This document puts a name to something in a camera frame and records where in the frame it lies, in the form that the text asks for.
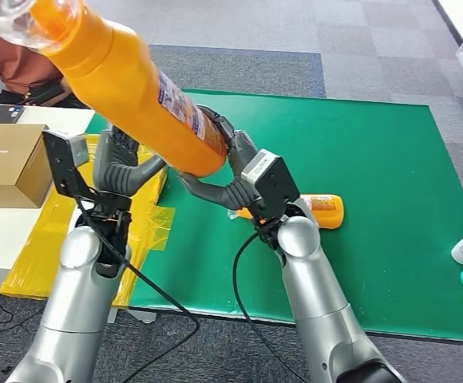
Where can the brown cardboard box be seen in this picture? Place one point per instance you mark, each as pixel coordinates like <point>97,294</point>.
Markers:
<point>8,164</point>

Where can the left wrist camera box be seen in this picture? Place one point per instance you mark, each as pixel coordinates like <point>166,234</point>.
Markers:
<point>66,158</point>

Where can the yellow plastic sheet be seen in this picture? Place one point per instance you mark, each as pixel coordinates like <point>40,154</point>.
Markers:
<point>36,253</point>

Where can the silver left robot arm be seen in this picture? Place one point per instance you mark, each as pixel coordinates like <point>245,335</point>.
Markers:
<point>76,306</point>

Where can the green table mat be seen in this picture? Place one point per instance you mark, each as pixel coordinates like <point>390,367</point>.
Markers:
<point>375,185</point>

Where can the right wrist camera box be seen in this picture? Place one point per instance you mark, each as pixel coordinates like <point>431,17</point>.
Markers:
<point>273,182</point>

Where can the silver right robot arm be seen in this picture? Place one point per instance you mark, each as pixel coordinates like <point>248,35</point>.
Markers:
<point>319,296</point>

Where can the orange Tide detergent bottle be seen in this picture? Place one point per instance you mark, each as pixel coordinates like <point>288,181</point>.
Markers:
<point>128,84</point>
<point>327,211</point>

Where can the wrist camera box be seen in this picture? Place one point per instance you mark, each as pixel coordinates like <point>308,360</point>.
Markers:
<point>273,182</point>
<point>66,158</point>

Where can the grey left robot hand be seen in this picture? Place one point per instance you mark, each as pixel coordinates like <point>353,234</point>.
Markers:
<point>113,169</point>

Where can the person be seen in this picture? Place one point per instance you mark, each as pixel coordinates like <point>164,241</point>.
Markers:
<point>11,63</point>

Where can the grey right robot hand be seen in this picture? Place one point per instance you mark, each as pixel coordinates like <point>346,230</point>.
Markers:
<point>223,194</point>

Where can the person's black glove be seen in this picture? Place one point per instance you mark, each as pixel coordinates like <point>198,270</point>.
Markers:
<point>42,94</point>

